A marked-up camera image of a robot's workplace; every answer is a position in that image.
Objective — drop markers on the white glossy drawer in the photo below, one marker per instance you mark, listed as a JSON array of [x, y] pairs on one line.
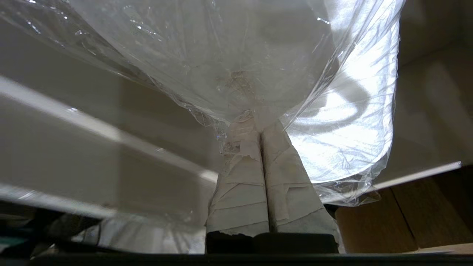
[[55, 166]]

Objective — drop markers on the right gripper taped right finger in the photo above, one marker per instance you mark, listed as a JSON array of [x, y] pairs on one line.
[[292, 192]]

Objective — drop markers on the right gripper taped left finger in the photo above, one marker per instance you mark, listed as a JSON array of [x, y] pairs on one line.
[[242, 192]]

